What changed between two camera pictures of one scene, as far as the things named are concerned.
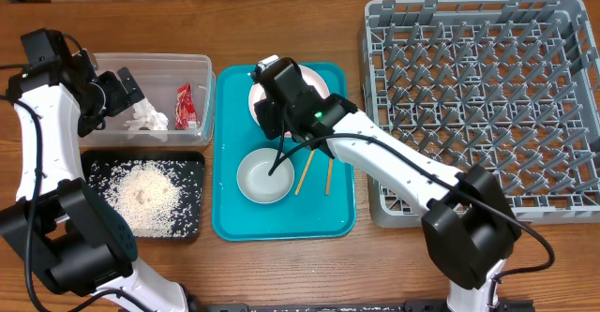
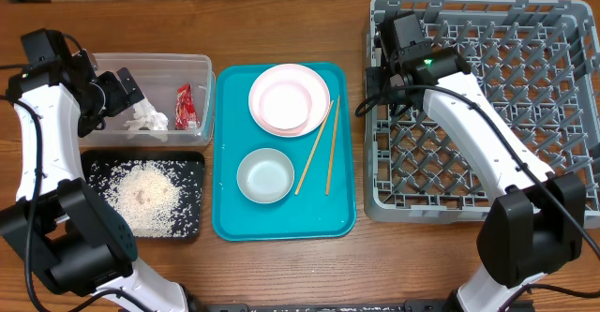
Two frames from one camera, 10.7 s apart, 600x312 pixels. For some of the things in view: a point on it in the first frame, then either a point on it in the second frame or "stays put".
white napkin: (147, 121) stays put
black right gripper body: (274, 112) -> (379, 81)
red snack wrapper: (186, 115) stays put
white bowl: (252, 175) stays put
